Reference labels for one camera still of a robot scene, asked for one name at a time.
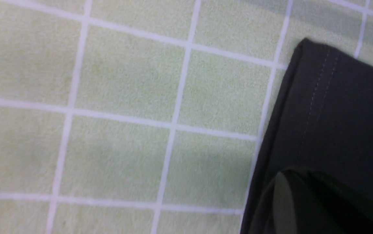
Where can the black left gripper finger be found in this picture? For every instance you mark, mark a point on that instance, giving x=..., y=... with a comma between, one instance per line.
x=284, y=213

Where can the dark gray long-sleeve shirt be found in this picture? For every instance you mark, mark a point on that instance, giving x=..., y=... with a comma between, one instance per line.
x=321, y=130

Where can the green checkered table mat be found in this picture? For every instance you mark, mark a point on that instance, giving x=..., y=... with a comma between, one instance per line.
x=145, y=116

